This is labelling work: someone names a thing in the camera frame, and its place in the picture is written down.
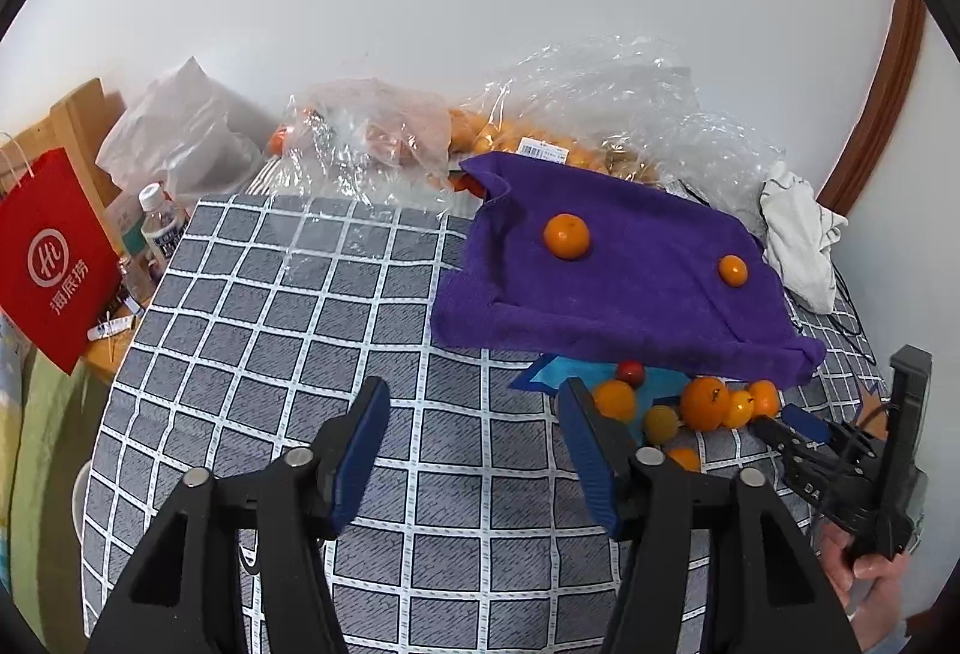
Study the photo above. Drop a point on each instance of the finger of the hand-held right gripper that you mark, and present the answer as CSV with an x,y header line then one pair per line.
x,y
806,421
776,435

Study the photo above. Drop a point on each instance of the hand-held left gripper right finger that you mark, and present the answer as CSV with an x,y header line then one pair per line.
x,y
592,459

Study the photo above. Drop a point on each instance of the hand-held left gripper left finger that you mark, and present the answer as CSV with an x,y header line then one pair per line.
x,y
360,459

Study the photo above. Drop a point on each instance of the yellow-green citrus fruit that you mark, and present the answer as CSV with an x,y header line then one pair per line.
x,y
661,425

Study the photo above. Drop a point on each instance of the large mandarin orange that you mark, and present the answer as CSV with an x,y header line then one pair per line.
x,y
566,236
703,403

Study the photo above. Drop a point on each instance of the small red tomato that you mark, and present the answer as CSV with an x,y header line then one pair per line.
x,y
631,373

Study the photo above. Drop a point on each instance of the person's right hand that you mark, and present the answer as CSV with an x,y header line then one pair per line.
x,y
870,594

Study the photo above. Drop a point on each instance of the blue paper mat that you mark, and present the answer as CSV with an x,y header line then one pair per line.
x,y
559,374

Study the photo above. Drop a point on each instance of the grey checkered tablecloth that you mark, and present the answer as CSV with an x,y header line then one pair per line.
x,y
262,339

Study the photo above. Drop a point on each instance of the purple towel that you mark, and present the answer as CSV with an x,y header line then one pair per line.
x,y
637,309

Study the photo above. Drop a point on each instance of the small mandarin orange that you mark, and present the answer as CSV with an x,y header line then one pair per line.
x,y
733,270

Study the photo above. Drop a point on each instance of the white cloth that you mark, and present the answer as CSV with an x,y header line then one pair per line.
x,y
799,234

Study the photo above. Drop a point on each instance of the wooden side table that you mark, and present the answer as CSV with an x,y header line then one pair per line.
x,y
109,354

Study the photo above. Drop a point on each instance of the crinkled clear plastic bag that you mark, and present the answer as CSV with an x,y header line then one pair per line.
x,y
720,159

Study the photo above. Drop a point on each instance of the white tube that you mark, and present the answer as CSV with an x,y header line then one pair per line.
x,y
112,327

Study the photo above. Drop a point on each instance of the small clear bottle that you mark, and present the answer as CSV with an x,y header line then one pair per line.
x,y
135,279

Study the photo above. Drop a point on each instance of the pile of brown nuts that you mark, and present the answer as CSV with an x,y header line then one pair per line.
x,y
626,165

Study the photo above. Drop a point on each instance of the reddish orange fruit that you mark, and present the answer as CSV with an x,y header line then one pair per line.
x,y
466,182

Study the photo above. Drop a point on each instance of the clear water bottle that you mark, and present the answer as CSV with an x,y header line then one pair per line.
x,y
161,226

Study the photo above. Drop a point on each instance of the white barcode label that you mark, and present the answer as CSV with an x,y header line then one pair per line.
x,y
544,150

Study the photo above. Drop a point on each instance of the pale orange fruit cluster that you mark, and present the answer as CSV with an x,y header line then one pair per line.
x,y
394,148

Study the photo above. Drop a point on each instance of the green bedding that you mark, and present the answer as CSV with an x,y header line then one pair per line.
x,y
45,459

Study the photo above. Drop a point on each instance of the pile of bagged small oranges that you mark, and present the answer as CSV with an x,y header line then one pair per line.
x,y
510,136

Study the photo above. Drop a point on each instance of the pinkish translucent plastic bag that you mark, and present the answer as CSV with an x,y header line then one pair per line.
x,y
352,121

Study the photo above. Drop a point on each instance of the red paper bag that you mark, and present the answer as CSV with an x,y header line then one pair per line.
x,y
52,264

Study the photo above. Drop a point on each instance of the white plastic bag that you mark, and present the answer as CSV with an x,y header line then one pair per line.
x,y
172,121

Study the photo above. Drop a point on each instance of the brown wooden door frame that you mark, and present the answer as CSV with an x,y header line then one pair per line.
x,y
889,84

